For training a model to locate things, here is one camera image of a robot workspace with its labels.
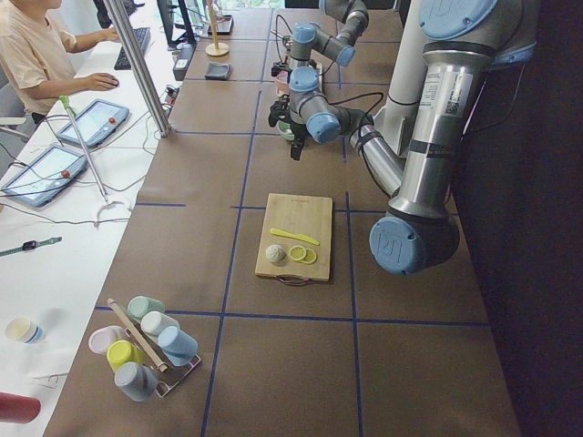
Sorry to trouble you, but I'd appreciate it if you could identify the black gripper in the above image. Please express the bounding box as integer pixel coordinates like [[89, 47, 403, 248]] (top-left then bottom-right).
[[286, 56, 312, 73], [284, 116, 306, 160]]

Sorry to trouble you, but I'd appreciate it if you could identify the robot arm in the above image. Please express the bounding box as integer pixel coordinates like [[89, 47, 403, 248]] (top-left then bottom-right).
[[291, 0, 369, 69], [283, 1, 539, 275]]

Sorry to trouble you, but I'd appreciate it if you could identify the green bowl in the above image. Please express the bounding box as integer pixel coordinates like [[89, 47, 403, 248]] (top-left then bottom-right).
[[277, 120, 295, 141]]

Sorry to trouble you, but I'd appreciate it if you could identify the pink bowl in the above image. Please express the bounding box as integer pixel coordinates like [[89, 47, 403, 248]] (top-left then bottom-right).
[[273, 70, 290, 97]]

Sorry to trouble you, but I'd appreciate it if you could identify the cream tray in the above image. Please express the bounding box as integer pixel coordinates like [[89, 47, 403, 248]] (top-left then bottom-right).
[[316, 63, 322, 86]]

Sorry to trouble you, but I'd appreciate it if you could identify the bamboo cutting board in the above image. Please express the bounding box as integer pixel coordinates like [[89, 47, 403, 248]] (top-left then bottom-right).
[[255, 193, 333, 282]]

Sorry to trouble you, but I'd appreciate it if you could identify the grey folded cloth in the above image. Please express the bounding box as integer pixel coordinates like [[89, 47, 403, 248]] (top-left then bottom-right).
[[204, 62, 231, 81]]

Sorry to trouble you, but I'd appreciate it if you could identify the wooden stand with round base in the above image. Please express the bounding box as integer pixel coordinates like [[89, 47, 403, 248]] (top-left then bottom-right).
[[205, 0, 230, 57]]

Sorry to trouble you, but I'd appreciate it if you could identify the yellow plastic knife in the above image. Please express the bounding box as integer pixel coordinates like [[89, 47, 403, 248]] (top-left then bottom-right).
[[270, 228, 320, 246]]

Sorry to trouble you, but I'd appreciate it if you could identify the lemon slice lower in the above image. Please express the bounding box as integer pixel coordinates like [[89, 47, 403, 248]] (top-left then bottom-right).
[[289, 245, 307, 262]]

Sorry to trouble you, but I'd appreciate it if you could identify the lemon slice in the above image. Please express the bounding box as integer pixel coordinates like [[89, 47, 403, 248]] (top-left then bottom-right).
[[301, 248, 317, 265], [289, 245, 307, 262]]

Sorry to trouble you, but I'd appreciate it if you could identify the lemon slice upper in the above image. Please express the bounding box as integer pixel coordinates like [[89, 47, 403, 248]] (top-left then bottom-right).
[[301, 248, 317, 265]]

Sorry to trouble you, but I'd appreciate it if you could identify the black power strip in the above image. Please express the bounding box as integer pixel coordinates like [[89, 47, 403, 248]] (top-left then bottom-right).
[[172, 44, 196, 81]]

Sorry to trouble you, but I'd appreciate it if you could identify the black keyboard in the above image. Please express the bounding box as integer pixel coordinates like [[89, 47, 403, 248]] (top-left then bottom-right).
[[113, 26, 152, 71]]

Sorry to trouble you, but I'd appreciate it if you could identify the far teach pendant tablet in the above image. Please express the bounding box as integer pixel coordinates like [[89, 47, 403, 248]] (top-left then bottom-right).
[[76, 99, 129, 148]]

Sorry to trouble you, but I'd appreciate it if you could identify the teach pendant tablet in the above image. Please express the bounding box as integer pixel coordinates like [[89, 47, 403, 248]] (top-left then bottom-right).
[[76, 99, 129, 148], [2, 144, 87, 208]]

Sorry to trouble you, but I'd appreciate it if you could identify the green cup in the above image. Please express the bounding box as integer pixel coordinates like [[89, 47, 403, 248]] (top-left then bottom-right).
[[127, 296, 166, 321]]

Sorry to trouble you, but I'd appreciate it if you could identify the white cup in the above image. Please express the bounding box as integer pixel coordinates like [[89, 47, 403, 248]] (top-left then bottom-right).
[[140, 310, 179, 340]]

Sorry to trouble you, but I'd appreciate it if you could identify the blue cup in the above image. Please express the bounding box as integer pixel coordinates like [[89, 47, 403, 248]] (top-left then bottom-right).
[[158, 326, 199, 366]]

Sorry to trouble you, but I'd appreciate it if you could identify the grabber stick tool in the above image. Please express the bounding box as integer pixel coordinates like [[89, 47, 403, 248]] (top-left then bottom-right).
[[59, 96, 132, 228]]

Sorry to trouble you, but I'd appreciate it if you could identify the near teach pendant tablet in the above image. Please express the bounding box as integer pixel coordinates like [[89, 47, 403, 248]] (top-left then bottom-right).
[[2, 144, 87, 208]]

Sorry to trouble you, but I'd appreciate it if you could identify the person in beige shirt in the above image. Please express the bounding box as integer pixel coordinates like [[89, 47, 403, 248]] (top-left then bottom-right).
[[1, 1, 118, 124]]

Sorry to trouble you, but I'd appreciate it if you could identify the metal cup rack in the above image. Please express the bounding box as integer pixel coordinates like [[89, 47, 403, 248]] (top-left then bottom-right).
[[107, 299, 201, 398]]

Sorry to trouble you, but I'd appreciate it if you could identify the yellow cup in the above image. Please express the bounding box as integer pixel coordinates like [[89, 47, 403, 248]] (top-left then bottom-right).
[[106, 340, 145, 371]]

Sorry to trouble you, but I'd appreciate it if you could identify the pink cup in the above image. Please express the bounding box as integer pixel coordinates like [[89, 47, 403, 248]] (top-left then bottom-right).
[[87, 325, 126, 355]]

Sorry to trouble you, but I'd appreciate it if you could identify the grey cup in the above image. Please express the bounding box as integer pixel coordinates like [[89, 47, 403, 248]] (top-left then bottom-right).
[[114, 361, 158, 402]]

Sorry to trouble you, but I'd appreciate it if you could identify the smart watch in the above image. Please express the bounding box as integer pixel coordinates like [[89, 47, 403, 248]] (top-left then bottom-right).
[[0, 237, 63, 257]]

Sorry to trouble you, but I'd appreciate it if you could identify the paper cup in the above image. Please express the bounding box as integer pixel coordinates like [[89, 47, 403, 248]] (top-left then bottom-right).
[[5, 317, 45, 344]]

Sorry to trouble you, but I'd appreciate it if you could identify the red cylinder bottle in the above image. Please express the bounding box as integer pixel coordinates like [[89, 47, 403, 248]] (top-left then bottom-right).
[[0, 392, 41, 423]]

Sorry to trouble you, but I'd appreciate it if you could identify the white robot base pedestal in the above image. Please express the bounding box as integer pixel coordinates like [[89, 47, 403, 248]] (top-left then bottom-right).
[[374, 0, 427, 162]]

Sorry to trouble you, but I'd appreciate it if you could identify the aluminium frame post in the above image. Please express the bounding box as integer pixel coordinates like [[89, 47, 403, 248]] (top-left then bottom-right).
[[104, 0, 171, 137]]

